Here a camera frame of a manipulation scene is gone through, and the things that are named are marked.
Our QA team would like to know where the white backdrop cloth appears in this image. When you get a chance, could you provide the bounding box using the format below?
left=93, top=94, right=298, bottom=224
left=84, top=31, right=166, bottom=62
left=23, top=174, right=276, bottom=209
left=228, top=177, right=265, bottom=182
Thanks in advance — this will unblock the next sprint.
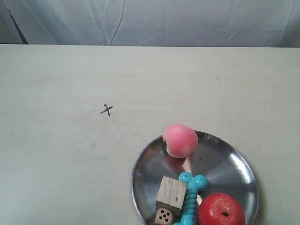
left=0, top=0, right=300, bottom=47

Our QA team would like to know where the wooden die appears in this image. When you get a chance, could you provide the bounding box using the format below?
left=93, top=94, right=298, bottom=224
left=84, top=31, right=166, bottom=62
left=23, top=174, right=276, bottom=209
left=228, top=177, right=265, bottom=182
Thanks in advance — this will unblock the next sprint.
left=153, top=208, right=173, bottom=225

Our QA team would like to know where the wooden block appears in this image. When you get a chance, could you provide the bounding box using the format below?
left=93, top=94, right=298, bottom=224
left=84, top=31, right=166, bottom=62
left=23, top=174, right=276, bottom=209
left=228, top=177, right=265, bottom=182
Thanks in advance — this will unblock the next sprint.
left=156, top=176, right=188, bottom=216

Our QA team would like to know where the pink peach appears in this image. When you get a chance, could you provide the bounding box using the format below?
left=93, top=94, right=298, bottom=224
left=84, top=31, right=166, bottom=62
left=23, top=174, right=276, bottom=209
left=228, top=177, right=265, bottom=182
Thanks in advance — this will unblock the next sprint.
left=162, top=124, right=198, bottom=158

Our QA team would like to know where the turquoise bone toy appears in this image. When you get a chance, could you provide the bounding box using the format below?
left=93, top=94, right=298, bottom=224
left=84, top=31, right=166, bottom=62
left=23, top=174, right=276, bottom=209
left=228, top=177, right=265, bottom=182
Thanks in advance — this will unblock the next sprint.
left=174, top=172, right=208, bottom=225

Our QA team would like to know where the round metal plate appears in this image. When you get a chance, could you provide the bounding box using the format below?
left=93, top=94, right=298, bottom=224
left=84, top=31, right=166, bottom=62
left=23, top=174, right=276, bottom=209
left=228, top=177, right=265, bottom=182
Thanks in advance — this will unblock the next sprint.
left=131, top=131, right=261, bottom=225

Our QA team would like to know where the red orange fruit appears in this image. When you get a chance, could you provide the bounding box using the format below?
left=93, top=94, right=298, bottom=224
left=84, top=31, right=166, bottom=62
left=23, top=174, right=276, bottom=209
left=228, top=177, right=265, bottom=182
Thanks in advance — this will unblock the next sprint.
left=198, top=193, right=246, bottom=225

